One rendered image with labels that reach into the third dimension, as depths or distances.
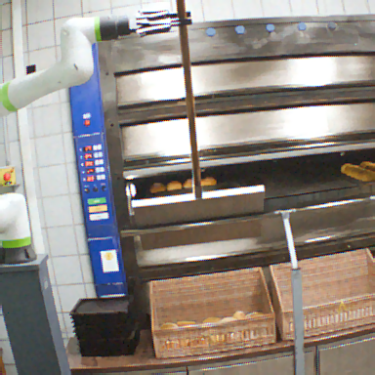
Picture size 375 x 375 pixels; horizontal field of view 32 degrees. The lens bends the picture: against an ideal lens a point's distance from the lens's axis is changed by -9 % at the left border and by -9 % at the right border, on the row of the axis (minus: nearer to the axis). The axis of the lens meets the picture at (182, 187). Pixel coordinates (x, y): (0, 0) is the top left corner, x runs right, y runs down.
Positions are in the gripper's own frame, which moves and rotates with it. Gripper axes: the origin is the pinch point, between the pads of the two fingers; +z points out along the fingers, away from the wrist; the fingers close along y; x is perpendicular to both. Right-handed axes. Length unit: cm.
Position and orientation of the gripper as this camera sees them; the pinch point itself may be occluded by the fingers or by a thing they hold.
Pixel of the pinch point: (181, 18)
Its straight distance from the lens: 222.0
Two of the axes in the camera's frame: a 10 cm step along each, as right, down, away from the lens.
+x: -0.6, -5.8, -8.2
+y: 0.9, 8.1, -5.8
